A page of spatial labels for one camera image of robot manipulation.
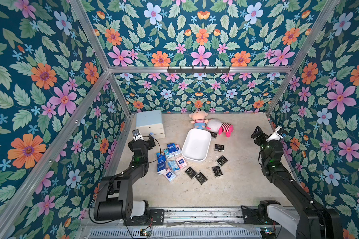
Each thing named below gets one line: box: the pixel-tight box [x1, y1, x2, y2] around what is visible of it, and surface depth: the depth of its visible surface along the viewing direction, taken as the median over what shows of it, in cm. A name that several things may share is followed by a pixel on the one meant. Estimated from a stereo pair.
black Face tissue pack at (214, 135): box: [208, 130, 218, 139], surface depth 106 cm
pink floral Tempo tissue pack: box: [175, 143, 182, 154], surface depth 98 cm
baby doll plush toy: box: [188, 108, 209, 129], surface depth 111 cm
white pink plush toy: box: [205, 118, 234, 138], surface depth 105 cm
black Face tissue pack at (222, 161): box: [216, 155, 229, 167], surface depth 93 cm
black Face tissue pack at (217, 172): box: [211, 165, 224, 178], surface depth 88 cm
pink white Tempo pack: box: [165, 167, 177, 183], surface depth 87 cm
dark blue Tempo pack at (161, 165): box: [157, 157, 168, 176], surface depth 90 cm
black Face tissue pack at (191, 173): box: [184, 166, 198, 180], surface depth 88 cm
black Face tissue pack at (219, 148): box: [214, 143, 225, 153], surface depth 100 cm
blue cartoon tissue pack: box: [156, 152, 167, 164], surface depth 95 cm
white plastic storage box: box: [181, 127, 212, 162], surface depth 101 cm
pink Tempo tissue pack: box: [175, 156, 188, 170], surface depth 92 cm
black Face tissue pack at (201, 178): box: [194, 171, 208, 185], surface depth 86 cm
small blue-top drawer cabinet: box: [135, 109, 166, 139], surface depth 98 cm
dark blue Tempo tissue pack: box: [166, 142, 178, 156], surface depth 95 cm
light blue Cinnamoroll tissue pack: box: [167, 159, 181, 172], surface depth 90 cm
